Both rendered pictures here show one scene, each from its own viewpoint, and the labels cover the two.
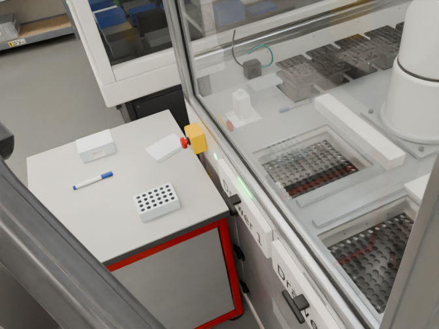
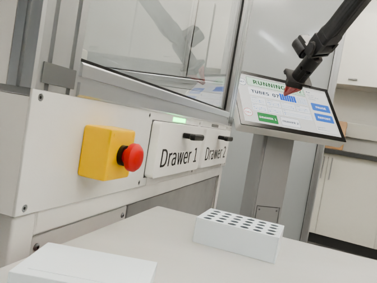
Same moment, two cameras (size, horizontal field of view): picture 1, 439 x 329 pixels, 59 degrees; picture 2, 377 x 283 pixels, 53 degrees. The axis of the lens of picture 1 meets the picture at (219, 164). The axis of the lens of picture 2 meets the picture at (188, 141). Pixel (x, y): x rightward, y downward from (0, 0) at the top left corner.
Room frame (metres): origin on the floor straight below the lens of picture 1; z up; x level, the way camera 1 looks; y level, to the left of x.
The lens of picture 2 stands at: (1.38, 0.46, 0.94)
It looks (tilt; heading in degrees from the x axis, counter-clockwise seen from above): 3 degrees down; 215
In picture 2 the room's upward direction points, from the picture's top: 9 degrees clockwise
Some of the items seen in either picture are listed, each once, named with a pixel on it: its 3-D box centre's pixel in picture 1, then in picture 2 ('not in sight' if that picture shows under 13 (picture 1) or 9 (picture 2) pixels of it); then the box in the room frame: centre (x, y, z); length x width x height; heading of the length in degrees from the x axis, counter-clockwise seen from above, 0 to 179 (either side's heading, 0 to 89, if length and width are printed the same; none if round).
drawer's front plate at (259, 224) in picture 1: (243, 204); (178, 148); (0.68, -0.04, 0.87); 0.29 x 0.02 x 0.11; 16
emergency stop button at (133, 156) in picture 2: (185, 142); (130, 156); (0.99, 0.10, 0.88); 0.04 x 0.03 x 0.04; 16
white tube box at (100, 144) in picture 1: (96, 145); not in sight; (1.17, 0.44, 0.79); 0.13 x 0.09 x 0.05; 106
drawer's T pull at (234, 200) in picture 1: (232, 200); (192, 136); (0.68, -0.02, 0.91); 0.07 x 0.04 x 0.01; 16
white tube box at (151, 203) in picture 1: (156, 202); (239, 233); (0.84, 0.21, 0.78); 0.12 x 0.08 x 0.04; 106
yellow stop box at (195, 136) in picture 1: (195, 138); (109, 152); (0.99, 0.06, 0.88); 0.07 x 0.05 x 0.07; 16
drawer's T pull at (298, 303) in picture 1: (298, 303); (224, 138); (0.37, -0.11, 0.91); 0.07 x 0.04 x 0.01; 16
